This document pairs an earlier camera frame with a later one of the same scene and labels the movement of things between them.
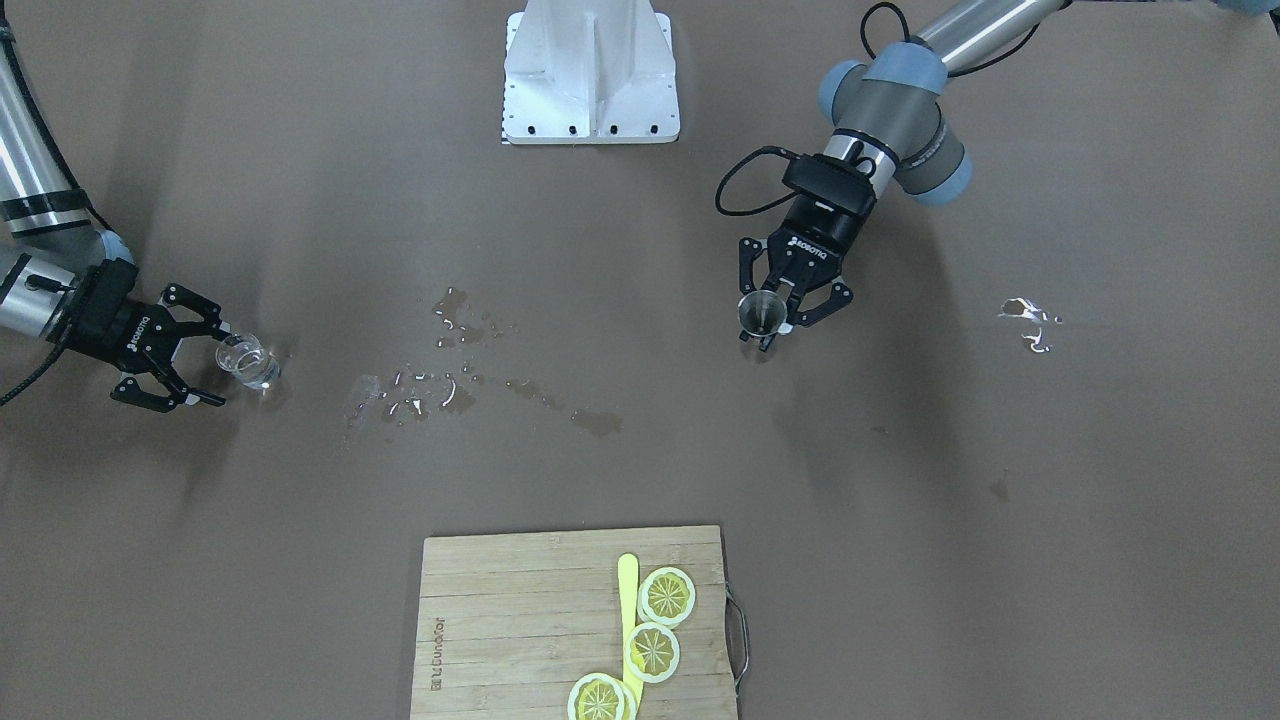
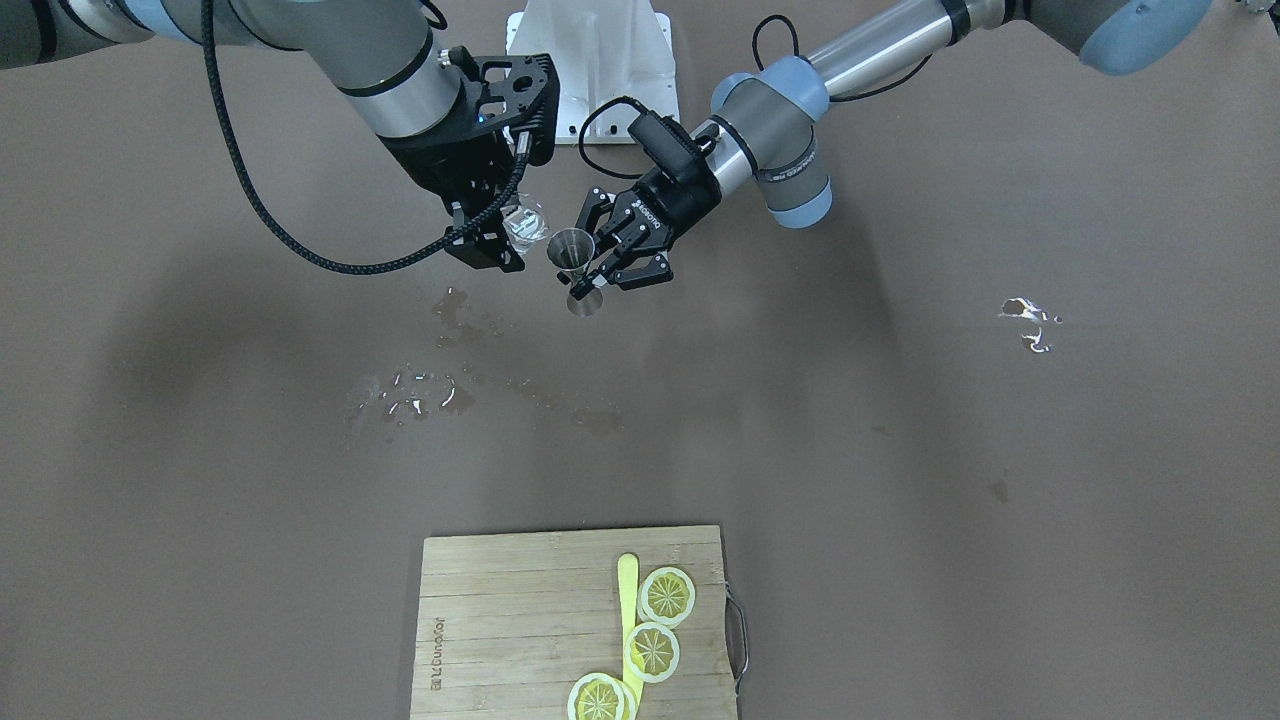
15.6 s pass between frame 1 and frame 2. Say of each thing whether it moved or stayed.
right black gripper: moved
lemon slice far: stayed
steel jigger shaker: moved
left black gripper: moved
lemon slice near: stayed
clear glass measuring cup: moved
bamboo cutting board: stayed
